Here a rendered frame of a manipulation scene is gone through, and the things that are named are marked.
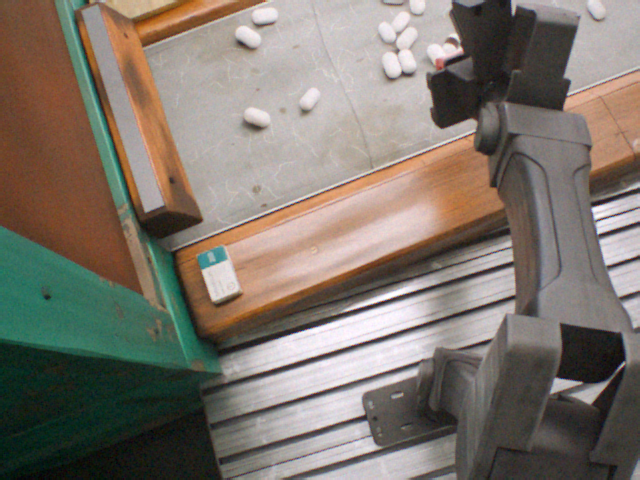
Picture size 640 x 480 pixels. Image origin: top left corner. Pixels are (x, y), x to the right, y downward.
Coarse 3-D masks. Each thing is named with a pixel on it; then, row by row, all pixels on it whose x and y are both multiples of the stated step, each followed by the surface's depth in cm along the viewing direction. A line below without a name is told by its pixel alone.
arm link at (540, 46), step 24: (528, 24) 48; (552, 24) 45; (576, 24) 45; (528, 48) 47; (552, 48) 46; (528, 72) 48; (552, 72) 47; (528, 96) 49; (552, 96) 48; (480, 120) 48; (480, 144) 47
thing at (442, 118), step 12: (444, 72) 59; (432, 84) 59; (444, 84) 59; (492, 84) 55; (432, 96) 60; (444, 96) 60; (480, 96) 55; (444, 108) 61; (456, 108) 61; (444, 120) 62; (456, 120) 62
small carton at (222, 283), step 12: (204, 252) 66; (216, 252) 66; (204, 264) 66; (216, 264) 66; (228, 264) 66; (204, 276) 66; (216, 276) 66; (228, 276) 66; (216, 288) 65; (228, 288) 65; (240, 288) 66; (216, 300) 65
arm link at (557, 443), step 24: (456, 360) 56; (480, 360) 58; (456, 384) 53; (432, 408) 58; (456, 408) 51; (552, 408) 34; (576, 408) 34; (552, 432) 32; (576, 432) 33; (600, 432) 33; (504, 456) 32; (528, 456) 32; (552, 456) 32; (576, 456) 32
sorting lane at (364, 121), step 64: (320, 0) 80; (448, 0) 79; (512, 0) 79; (576, 0) 79; (192, 64) 78; (256, 64) 78; (320, 64) 77; (576, 64) 76; (192, 128) 76; (256, 128) 75; (320, 128) 75; (384, 128) 75; (448, 128) 74; (256, 192) 73; (320, 192) 72
